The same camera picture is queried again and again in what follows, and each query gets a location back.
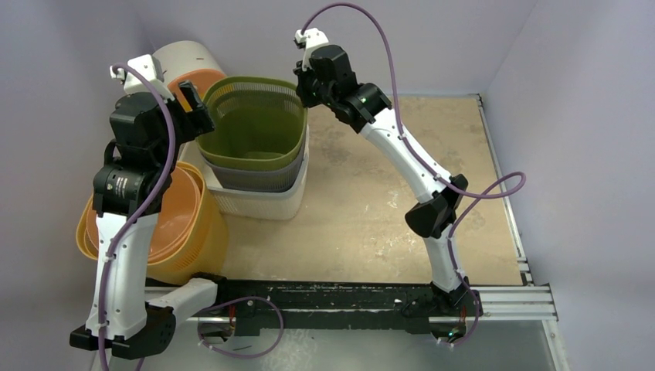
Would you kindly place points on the yellow plastic basket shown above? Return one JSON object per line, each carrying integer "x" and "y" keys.
{"x": 203, "y": 250}

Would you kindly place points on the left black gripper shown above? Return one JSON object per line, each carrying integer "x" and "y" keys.
{"x": 196, "y": 120}

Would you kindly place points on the aluminium frame rail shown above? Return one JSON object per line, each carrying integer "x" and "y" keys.
{"x": 350, "y": 226}

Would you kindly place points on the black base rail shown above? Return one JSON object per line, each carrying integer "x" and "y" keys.
{"x": 254, "y": 305}

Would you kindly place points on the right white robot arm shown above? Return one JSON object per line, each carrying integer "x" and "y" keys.
{"x": 369, "y": 113}

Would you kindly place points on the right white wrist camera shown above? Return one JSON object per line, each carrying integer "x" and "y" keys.
{"x": 309, "y": 40}

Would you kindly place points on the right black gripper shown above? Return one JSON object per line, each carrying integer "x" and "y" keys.
{"x": 309, "y": 91}

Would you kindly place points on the grey plastic basket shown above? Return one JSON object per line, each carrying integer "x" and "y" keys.
{"x": 279, "y": 180}

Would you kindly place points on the white plastic basket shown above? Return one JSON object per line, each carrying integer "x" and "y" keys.
{"x": 258, "y": 205}

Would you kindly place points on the white mini drawer cabinet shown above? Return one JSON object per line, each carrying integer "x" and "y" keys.
{"x": 188, "y": 61}

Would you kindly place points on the green plastic basket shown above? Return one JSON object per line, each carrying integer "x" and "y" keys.
{"x": 260, "y": 124}

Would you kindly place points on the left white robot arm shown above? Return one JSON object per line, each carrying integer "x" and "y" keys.
{"x": 127, "y": 197}

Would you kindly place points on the orange plastic basin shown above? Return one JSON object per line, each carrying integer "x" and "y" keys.
{"x": 179, "y": 207}

